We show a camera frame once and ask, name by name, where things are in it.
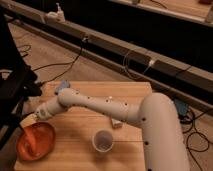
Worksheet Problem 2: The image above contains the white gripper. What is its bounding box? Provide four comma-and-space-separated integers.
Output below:
20, 107, 48, 128

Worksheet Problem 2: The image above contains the orange carrot-shaped pepper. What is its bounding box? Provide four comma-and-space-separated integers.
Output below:
24, 127, 36, 152

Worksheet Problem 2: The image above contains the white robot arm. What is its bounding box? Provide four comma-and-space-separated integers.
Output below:
21, 88, 190, 171

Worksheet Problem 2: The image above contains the orange ceramic bowl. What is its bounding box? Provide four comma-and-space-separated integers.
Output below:
16, 122, 56, 161

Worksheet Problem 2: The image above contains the blue sponge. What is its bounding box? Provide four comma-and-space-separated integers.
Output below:
54, 80, 70, 95

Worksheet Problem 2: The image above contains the white plastic cup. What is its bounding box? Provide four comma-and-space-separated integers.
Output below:
92, 130, 113, 153

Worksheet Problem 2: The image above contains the white tube bottle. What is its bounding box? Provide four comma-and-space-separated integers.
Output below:
111, 119, 123, 129

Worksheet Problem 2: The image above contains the blue power box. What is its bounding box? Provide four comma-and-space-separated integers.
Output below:
174, 99, 189, 116

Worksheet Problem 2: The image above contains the black chair frame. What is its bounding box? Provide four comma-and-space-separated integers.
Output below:
0, 7, 42, 150

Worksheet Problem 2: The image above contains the black hanging cable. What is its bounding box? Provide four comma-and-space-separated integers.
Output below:
32, 37, 89, 86

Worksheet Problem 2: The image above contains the white device on rail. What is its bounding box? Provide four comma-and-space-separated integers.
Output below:
46, 3, 65, 22

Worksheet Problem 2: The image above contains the white thin cable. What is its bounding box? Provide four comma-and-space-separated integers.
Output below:
122, 46, 156, 81

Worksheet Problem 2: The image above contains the black floor cable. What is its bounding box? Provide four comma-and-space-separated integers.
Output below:
179, 106, 213, 171

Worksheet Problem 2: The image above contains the grey metal rail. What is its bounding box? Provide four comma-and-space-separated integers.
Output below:
0, 0, 213, 86

